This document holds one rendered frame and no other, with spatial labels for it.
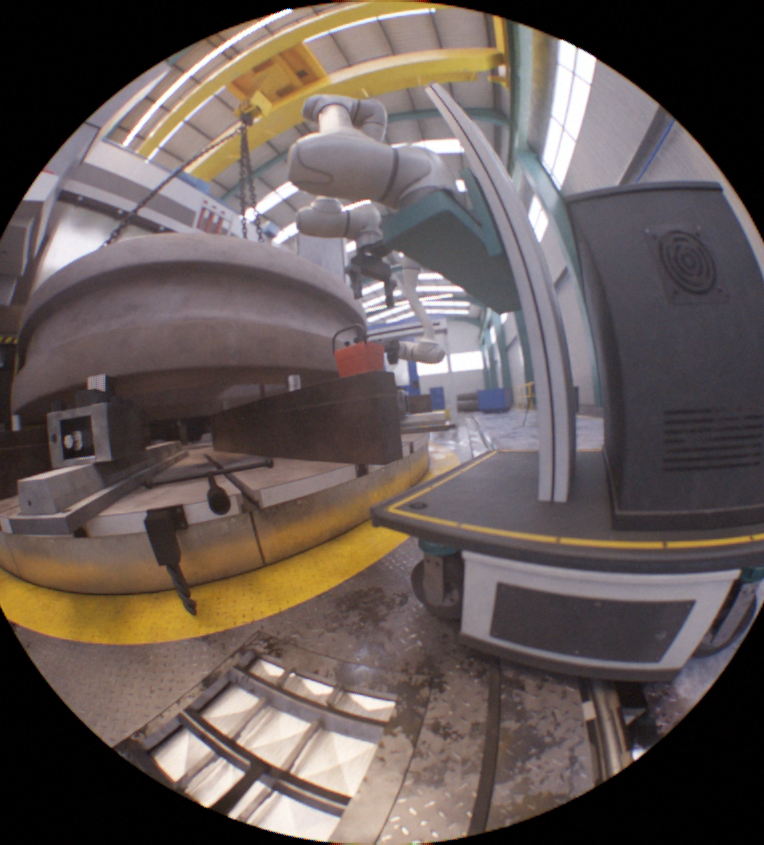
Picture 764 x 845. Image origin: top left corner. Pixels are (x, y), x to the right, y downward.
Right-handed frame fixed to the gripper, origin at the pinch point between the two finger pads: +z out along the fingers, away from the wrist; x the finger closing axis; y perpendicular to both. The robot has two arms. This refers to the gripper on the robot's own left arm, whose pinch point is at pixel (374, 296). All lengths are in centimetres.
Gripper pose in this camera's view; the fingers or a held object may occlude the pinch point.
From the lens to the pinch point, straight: 82.1
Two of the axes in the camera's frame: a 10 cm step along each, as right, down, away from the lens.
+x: -7.0, 1.1, -7.0
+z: 1.0, 9.9, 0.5
